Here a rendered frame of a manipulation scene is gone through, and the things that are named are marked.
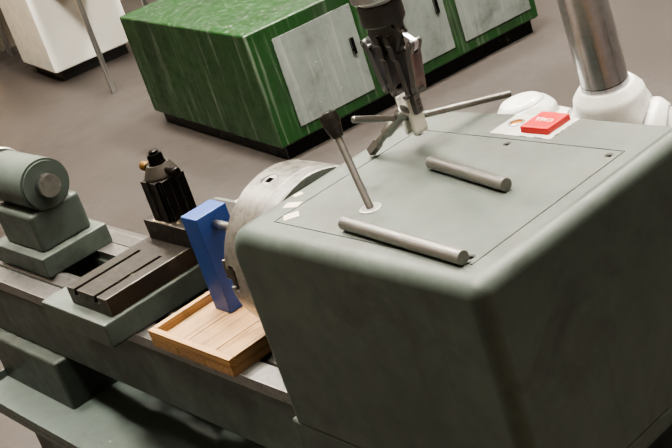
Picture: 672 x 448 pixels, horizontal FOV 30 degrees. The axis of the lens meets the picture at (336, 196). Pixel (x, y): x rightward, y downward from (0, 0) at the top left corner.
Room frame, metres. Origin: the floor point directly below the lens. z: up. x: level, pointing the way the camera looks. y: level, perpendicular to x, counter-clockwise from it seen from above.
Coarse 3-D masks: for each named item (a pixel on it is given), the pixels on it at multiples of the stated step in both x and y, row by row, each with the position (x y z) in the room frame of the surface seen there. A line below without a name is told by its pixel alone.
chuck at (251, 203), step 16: (288, 160) 2.21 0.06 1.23; (256, 176) 2.17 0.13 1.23; (288, 176) 2.11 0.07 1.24; (256, 192) 2.12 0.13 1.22; (272, 192) 2.08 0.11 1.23; (240, 208) 2.11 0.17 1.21; (256, 208) 2.08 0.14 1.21; (240, 224) 2.09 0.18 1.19; (224, 256) 2.10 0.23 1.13; (240, 272) 2.06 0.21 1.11; (240, 288) 2.07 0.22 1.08
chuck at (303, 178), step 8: (312, 168) 2.11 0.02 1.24; (320, 168) 2.10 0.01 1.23; (328, 168) 2.11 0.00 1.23; (296, 176) 2.10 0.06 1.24; (304, 176) 2.08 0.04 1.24; (312, 176) 2.09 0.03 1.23; (320, 176) 2.10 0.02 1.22; (288, 184) 2.08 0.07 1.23; (296, 184) 2.07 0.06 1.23; (304, 184) 2.08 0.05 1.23; (280, 192) 2.07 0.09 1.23; (288, 192) 2.06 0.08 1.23; (296, 192) 2.06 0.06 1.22; (272, 200) 2.06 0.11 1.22; (280, 200) 2.05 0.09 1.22
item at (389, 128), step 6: (402, 108) 1.97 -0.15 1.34; (396, 114) 1.97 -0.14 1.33; (402, 114) 1.97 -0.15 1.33; (408, 114) 1.97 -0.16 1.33; (396, 120) 1.97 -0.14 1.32; (402, 120) 1.97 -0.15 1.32; (384, 126) 1.99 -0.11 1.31; (390, 126) 1.98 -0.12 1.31; (396, 126) 1.98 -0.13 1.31; (384, 132) 1.99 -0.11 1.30; (390, 132) 1.99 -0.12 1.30; (378, 138) 2.01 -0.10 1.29; (384, 138) 2.00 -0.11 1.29; (372, 144) 2.02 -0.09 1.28; (378, 144) 2.01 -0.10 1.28; (372, 150) 2.01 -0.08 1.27; (378, 150) 2.02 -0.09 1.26
